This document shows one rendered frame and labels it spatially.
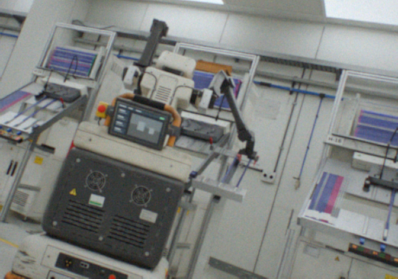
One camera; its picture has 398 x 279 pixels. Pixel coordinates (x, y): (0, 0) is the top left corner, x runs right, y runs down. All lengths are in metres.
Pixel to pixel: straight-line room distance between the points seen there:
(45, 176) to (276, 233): 2.38
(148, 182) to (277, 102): 3.24
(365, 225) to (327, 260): 0.39
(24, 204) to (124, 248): 2.19
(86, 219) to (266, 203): 3.04
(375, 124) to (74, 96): 2.54
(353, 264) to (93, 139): 1.83
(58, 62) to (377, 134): 2.93
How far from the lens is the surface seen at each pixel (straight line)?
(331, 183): 3.00
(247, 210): 4.79
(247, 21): 5.49
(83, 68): 4.22
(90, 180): 1.97
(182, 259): 3.25
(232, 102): 2.83
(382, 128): 3.25
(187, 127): 3.41
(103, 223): 1.95
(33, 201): 3.98
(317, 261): 3.01
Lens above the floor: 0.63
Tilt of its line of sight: 9 degrees up
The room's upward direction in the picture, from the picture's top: 18 degrees clockwise
